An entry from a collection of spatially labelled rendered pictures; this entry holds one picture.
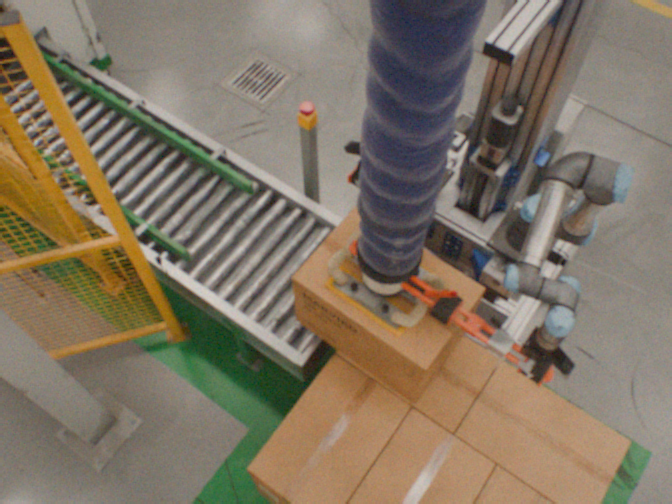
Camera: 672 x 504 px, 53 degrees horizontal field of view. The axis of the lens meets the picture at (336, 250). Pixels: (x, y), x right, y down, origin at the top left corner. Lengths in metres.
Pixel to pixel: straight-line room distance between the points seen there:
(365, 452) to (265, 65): 2.76
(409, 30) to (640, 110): 3.50
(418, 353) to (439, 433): 0.57
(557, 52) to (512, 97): 0.25
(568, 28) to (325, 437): 1.76
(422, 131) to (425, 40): 0.27
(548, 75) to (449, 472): 1.55
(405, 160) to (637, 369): 2.40
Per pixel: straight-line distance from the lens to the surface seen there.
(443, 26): 1.39
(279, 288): 3.09
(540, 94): 2.38
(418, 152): 1.68
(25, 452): 3.71
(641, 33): 5.28
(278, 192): 3.32
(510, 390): 3.00
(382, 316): 2.43
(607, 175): 2.18
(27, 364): 2.70
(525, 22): 1.98
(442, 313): 2.32
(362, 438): 2.85
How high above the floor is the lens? 3.31
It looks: 61 degrees down
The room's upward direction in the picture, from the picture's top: straight up
